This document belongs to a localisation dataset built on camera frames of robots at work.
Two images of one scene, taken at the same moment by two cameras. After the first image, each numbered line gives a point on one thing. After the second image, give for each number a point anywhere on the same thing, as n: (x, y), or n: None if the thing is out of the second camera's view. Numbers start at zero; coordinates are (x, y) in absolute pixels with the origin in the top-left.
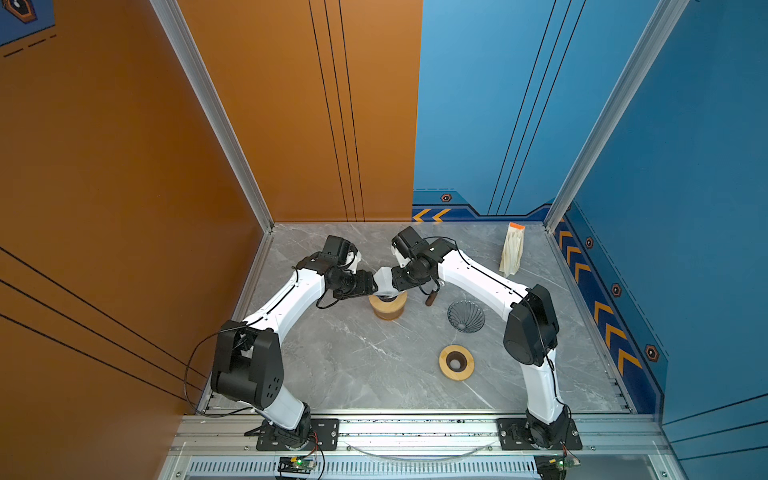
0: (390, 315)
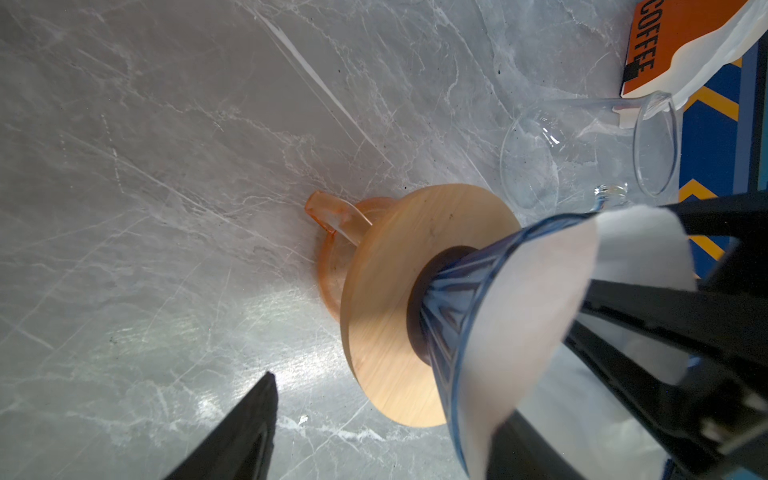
0: (346, 225)
